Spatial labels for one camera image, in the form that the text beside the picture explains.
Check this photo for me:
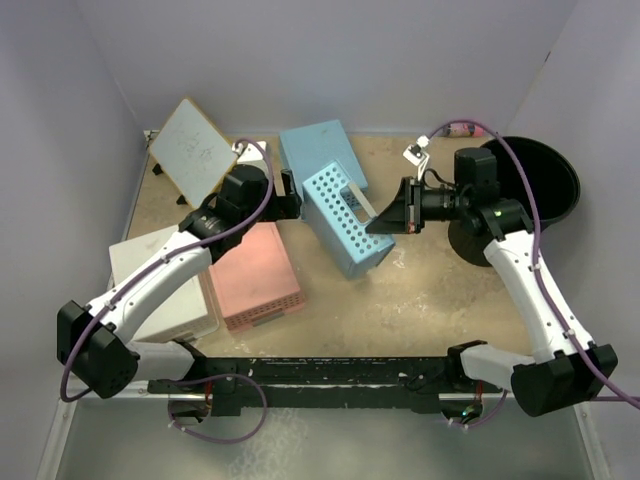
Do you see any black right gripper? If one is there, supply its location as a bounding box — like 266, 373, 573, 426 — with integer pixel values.
367, 176, 470, 233

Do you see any blue perforated basket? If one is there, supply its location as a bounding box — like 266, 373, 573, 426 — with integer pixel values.
303, 161, 395, 279

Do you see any blue perforated basket nested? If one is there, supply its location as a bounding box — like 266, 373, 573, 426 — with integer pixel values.
279, 120, 368, 198

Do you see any pink perforated plastic basket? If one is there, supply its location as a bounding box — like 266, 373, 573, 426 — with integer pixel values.
207, 222, 306, 333

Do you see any white perforated plastic basket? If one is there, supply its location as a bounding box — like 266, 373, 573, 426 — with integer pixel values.
108, 225, 221, 344

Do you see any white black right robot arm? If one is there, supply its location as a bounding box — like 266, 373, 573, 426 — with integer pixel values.
366, 138, 618, 417

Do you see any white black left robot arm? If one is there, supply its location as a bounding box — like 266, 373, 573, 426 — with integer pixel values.
56, 165, 301, 402

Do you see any yellow framed whiteboard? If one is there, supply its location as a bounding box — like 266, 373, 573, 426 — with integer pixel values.
150, 97, 237, 207

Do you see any pink object behind bin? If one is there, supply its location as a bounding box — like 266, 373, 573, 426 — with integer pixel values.
443, 122, 484, 138

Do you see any black ribbed round bin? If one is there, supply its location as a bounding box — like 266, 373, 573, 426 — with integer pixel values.
448, 136, 581, 267

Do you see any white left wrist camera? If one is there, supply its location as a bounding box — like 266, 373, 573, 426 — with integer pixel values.
232, 144, 266, 168

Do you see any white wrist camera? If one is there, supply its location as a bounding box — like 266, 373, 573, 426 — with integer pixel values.
232, 144, 266, 168
403, 135, 430, 181

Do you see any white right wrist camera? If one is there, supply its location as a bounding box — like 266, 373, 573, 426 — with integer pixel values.
403, 135, 430, 181

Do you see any metal corner bracket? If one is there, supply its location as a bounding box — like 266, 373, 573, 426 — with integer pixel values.
145, 130, 159, 150

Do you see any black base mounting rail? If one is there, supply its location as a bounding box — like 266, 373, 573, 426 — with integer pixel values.
147, 355, 505, 419

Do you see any aluminium table frame rail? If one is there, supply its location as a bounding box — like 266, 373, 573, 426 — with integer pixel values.
574, 402, 613, 480

